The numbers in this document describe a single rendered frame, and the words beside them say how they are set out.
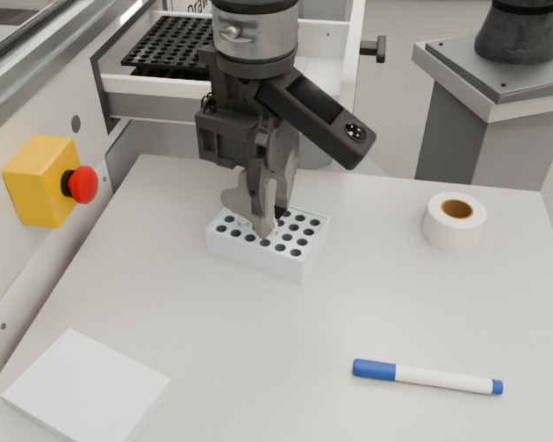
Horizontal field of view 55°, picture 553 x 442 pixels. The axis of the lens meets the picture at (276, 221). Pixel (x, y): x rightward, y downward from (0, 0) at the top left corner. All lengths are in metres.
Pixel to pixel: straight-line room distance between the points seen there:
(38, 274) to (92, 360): 0.15
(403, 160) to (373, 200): 1.48
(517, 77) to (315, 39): 0.37
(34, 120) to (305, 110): 0.30
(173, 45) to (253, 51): 0.37
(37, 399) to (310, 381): 0.25
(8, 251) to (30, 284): 0.06
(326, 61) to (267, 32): 0.46
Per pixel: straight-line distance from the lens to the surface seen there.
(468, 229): 0.66
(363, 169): 2.06
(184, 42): 0.84
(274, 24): 0.47
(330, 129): 0.49
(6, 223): 0.61
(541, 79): 1.08
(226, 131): 0.53
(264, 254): 0.61
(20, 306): 0.65
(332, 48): 0.93
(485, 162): 1.16
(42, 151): 0.60
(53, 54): 0.67
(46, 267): 0.68
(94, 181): 0.59
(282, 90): 0.49
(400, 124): 2.44
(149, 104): 0.76
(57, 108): 0.67
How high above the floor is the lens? 1.21
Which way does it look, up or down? 41 degrees down
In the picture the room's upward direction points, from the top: straight up
